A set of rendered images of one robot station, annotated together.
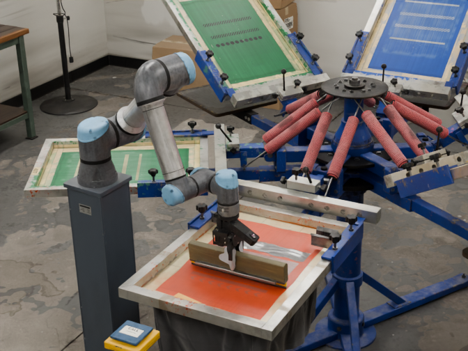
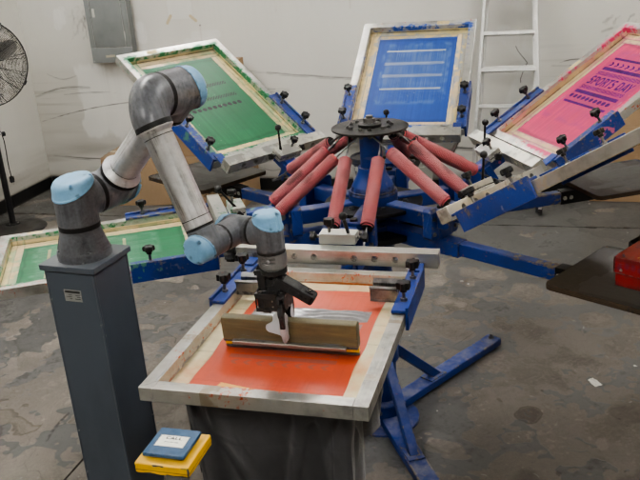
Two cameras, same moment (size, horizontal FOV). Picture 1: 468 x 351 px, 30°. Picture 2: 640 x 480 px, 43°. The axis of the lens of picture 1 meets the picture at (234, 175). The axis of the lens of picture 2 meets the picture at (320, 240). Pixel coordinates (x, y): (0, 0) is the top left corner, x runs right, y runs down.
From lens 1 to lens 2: 0.98 m
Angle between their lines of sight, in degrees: 11
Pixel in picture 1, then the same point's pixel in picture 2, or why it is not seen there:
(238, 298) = (303, 376)
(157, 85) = (161, 102)
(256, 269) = (318, 336)
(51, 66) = not seen: outside the picture
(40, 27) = not seen: outside the picture
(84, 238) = (75, 335)
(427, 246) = (441, 314)
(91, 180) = (78, 253)
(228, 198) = (272, 246)
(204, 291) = (254, 374)
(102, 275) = (105, 381)
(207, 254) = (249, 328)
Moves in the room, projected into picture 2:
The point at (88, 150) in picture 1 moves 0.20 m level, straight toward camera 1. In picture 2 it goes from (69, 214) to (79, 235)
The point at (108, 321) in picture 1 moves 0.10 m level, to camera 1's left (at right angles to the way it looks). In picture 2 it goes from (119, 442) to (85, 449)
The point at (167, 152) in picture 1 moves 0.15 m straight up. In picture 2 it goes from (186, 192) to (178, 132)
